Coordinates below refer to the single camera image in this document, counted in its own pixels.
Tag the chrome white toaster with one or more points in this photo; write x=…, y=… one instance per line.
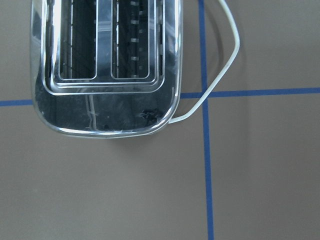
x=106, y=68

